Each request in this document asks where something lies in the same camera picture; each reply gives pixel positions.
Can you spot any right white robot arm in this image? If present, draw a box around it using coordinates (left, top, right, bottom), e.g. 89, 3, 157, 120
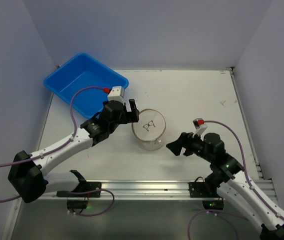
166, 132, 284, 240

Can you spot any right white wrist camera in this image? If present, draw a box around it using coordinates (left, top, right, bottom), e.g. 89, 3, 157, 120
193, 118, 207, 137

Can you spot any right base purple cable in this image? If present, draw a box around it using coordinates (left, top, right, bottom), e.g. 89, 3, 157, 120
187, 209, 247, 240

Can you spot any round beige mesh laundry bag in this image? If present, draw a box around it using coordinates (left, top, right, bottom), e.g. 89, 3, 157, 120
131, 108, 166, 151

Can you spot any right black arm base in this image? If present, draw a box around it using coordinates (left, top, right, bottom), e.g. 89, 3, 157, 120
188, 176, 224, 210

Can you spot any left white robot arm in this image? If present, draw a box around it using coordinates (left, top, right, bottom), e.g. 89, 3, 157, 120
8, 99, 139, 203

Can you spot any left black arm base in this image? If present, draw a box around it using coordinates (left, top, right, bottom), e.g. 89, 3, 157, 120
56, 170, 102, 214

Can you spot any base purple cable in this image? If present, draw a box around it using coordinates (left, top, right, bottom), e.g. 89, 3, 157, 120
187, 209, 247, 240
68, 189, 114, 217

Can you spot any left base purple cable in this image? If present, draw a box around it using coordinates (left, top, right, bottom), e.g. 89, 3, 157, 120
68, 189, 114, 217

